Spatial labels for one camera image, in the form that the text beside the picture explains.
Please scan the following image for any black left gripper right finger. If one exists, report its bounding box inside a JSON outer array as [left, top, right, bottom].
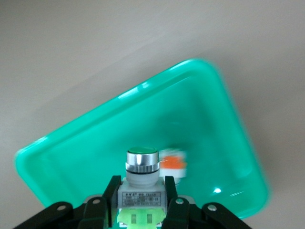
[[162, 175, 251, 229]]

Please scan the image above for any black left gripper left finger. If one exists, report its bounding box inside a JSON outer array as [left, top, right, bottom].
[[14, 175, 122, 229]]

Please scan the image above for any white pushbutton with orange block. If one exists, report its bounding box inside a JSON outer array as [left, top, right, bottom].
[[158, 147, 189, 186]]

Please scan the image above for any white pushbutton with green block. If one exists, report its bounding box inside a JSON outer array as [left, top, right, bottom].
[[118, 146, 167, 229]]

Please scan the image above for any green plastic tray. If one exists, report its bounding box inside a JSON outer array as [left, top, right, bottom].
[[14, 58, 271, 220]]

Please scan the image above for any large table cover mat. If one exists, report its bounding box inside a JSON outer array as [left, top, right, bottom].
[[0, 0, 305, 229]]

